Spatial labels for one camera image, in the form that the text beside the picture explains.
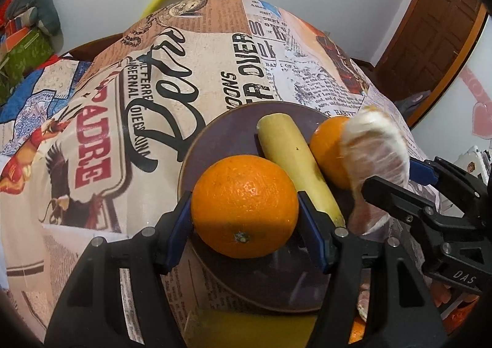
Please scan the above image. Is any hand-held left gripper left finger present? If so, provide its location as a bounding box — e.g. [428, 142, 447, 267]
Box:
[42, 191, 192, 348]

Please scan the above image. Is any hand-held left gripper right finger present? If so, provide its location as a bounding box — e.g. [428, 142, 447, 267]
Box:
[297, 190, 449, 348]

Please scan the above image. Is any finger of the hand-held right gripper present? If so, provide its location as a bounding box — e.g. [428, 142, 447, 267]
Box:
[408, 157, 492, 226]
[360, 175, 447, 246]

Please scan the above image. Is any peeled orange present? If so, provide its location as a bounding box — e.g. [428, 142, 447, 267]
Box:
[340, 106, 410, 236]

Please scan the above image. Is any large whole orange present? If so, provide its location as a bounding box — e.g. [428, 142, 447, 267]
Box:
[191, 155, 300, 259]

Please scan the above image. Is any dark round plate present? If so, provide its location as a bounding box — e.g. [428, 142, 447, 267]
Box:
[177, 101, 370, 313]

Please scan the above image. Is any person's right hand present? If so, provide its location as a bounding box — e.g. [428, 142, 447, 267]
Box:
[430, 282, 482, 320]

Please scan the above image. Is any white appliance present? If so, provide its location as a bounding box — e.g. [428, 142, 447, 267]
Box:
[457, 145, 492, 181]

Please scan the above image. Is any grey cloth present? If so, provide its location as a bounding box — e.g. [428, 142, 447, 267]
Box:
[395, 90, 433, 123]

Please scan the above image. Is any small whole orange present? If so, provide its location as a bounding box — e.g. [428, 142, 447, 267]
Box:
[309, 116, 359, 190]

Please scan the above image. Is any yellow banana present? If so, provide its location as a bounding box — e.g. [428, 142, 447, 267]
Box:
[257, 114, 346, 228]

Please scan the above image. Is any yellow flat object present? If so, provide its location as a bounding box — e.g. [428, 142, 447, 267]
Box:
[184, 309, 320, 348]

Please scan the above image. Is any printed newspaper-pattern tablecloth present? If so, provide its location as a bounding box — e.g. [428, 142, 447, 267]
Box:
[0, 0, 458, 348]

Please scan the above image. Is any brown wooden door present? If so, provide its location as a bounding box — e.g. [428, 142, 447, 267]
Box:
[374, 0, 490, 129]

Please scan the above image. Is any green patterned bag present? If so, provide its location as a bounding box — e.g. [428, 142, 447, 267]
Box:
[0, 27, 54, 103]

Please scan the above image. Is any grey stuffed toy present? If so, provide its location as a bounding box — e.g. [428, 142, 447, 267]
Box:
[5, 0, 64, 49]

